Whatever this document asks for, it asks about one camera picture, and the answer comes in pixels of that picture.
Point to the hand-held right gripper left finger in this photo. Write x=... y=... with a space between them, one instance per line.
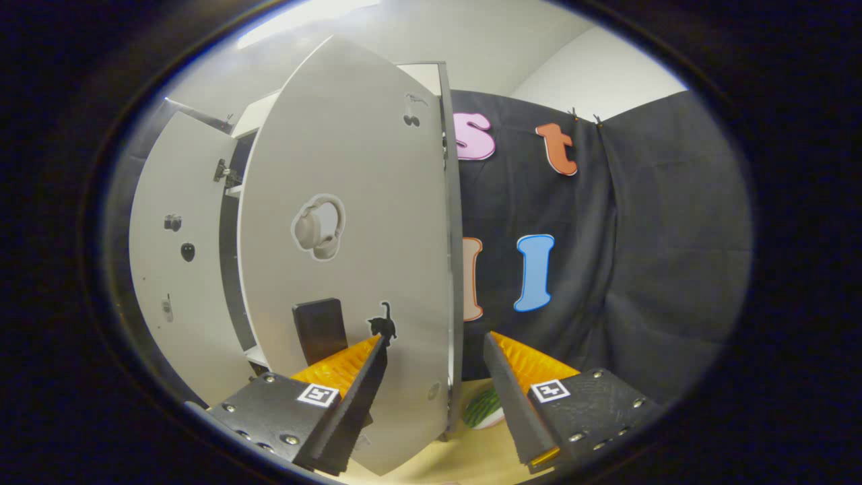
x=350 y=417

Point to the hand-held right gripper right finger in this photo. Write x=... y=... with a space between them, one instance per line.
x=518 y=411

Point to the cabinet door with camera sticker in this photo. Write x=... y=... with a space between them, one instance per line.
x=182 y=323

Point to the cabinet door with headphone sticker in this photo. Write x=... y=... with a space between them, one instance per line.
x=357 y=168

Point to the grey cabinet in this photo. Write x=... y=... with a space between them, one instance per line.
x=455 y=269

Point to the watermelon slice toy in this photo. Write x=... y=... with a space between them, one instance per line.
x=483 y=407

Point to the black backdrop cloth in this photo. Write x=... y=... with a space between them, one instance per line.
x=640 y=269

